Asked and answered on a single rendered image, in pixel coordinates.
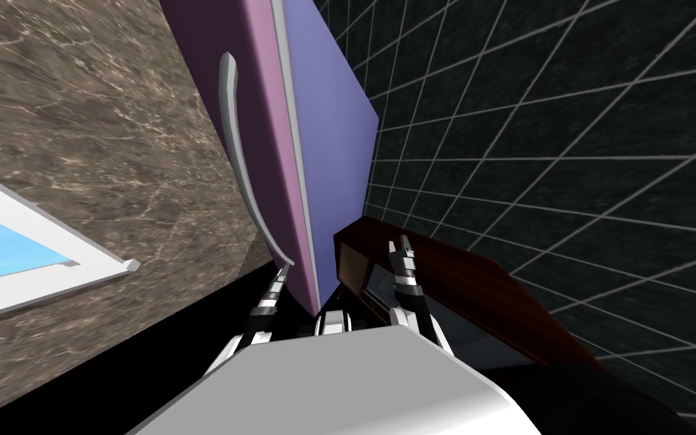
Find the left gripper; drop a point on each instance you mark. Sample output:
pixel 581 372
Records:
pixel 280 275

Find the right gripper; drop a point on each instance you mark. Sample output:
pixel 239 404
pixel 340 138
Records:
pixel 403 262

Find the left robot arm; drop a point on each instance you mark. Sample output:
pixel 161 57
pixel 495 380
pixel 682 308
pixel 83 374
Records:
pixel 258 320

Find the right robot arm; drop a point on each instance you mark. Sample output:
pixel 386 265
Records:
pixel 411 299

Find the dark red-brown wooden cabinet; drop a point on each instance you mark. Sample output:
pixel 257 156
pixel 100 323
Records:
pixel 475 284

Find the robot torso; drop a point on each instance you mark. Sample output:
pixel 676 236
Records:
pixel 348 386

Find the purple cupboard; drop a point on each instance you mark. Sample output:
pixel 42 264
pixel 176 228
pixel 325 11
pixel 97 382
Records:
pixel 336 121

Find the pink purple cupboard door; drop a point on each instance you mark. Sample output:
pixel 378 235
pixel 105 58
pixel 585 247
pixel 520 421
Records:
pixel 203 48

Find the white framed window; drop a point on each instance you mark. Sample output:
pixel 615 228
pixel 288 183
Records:
pixel 16 248

